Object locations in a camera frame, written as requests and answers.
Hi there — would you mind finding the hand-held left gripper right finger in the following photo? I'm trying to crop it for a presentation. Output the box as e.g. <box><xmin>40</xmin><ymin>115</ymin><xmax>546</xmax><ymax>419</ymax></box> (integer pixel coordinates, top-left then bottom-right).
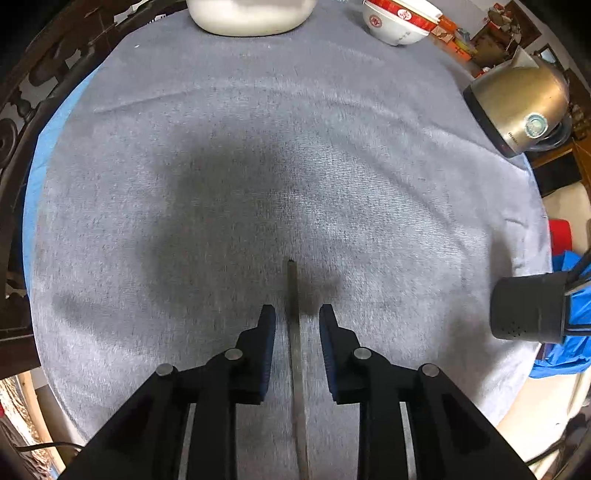
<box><xmin>318</xmin><ymin>304</ymin><xmax>533</xmax><ymax>480</ymax></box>

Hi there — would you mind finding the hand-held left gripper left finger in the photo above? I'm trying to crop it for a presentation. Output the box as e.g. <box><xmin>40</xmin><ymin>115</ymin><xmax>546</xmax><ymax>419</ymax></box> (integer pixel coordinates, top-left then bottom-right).
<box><xmin>59</xmin><ymin>304</ymin><xmax>277</xmax><ymax>480</ymax></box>

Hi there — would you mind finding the black chopstick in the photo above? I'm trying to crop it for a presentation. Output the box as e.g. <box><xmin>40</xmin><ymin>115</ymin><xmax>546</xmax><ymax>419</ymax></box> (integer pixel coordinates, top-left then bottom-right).
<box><xmin>285</xmin><ymin>258</ymin><xmax>311</xmax><ymax>480</ymax></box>

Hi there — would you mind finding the blue garment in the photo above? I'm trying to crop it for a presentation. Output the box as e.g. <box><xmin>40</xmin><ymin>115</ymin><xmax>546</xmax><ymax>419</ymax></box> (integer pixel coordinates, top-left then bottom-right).
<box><xmin>528</xmin><ymin>249</ymin><xmax>591</xmax><ymax>380</ymax></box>

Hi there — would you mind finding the cream armchair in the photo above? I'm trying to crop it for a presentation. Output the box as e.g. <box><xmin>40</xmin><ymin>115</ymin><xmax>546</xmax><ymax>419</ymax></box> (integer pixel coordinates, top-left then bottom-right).
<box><xmin>496</xmin><ymin>182</ymin><xmax>591</xmax><ymax>467</ymax></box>

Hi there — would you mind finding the gold electric kettle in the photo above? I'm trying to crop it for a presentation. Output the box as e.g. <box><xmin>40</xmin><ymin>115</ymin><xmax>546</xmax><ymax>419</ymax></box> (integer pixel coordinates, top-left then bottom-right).
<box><xmin>462</xmin><ymin>45</ymin><xmax>574</xmax><ymax>159</ymax></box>

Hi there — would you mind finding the grey tablecloth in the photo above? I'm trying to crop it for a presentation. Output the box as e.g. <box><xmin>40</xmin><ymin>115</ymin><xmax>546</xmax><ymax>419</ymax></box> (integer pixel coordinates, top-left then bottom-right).
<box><xmin>30</xmin><ymin>0</ymin><xmax>553</xmax><ymax>480</ymax></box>

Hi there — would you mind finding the orange cardboard box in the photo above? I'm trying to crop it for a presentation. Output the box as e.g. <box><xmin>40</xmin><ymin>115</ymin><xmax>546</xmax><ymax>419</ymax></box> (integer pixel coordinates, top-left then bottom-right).
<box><xmin>431</xmin><ymin>14</ymin><xmax>475</xmax><ymax>64</ymax></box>

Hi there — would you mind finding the blue cloth under tablecloth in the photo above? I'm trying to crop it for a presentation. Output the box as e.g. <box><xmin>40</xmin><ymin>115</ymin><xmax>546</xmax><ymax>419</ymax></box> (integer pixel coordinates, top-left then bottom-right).
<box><xmin>22</xmin><ymin>78</ymin><xmax>89</xmax><ymax>334</ymax></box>

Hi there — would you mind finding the white bowl red print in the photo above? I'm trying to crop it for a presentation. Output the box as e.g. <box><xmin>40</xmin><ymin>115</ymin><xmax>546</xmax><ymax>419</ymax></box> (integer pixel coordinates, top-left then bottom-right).
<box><xmin>361</xmin><ymin>0</ymin><xmax>443</xmax><ymax>47</ymax></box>

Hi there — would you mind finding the white round container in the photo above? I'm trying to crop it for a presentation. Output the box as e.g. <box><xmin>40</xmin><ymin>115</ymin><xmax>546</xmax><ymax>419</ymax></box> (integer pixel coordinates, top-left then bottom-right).
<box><xmin>186</xmin><ymin>0</ymin><xmax>318</xmax><ymax>37</ymax></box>

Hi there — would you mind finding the dark carved wooden chair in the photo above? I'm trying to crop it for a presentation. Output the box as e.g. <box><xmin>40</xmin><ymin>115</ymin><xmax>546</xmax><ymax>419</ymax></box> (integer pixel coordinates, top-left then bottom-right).
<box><xmin>0</xmin><ymin>0</ymin><xmax>188</xmax><ymax>371</ymax></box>

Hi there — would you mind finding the black cable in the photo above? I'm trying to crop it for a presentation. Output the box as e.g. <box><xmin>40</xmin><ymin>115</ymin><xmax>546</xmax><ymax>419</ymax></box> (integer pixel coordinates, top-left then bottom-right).
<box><xmin>13</xmin><ymin>440</ymin><xmax>89</xmax><ymax>456</ymax></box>

